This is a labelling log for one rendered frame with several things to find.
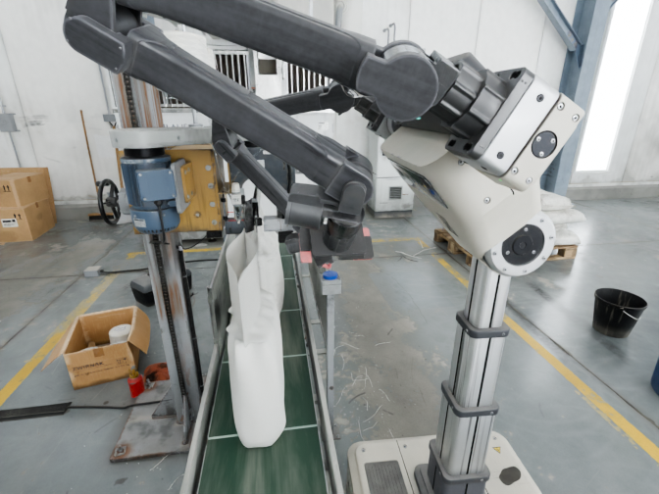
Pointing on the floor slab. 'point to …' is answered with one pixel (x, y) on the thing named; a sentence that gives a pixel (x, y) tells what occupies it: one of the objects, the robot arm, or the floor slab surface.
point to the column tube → (142, 93)
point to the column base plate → (155, 425)
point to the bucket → (617, 312)
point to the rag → (156, 372)
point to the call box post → (329, 355)
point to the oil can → (135, 382)
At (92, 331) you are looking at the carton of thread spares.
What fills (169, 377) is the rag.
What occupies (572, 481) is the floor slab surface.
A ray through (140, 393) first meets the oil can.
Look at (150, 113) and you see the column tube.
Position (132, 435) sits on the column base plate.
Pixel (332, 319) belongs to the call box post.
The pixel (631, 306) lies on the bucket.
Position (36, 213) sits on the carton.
